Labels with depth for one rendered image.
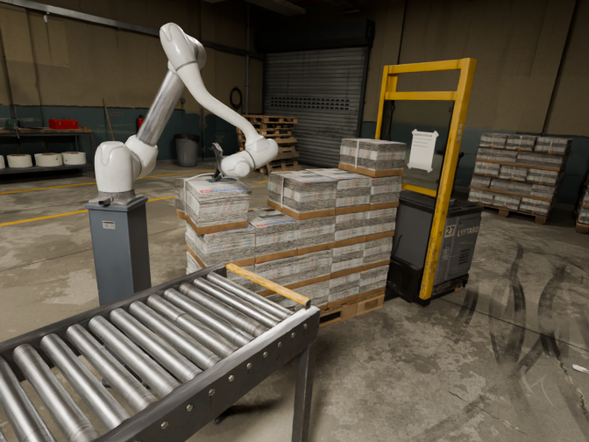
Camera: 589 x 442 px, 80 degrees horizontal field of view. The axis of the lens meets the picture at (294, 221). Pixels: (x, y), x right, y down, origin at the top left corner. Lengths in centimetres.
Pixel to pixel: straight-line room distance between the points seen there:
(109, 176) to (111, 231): 26
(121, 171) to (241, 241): 69
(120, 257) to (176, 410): 107
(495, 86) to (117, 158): 743
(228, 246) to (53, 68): 684
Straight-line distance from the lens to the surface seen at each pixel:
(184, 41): 172
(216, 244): 190
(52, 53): 840
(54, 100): 834
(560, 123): 813
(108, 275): 196
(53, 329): 131
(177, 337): 116
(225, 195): 181
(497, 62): 835
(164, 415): 94
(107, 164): 179
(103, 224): 186
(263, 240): 203
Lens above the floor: 146
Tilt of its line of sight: 17 degrees down
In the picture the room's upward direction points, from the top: 3 degrees clockwise
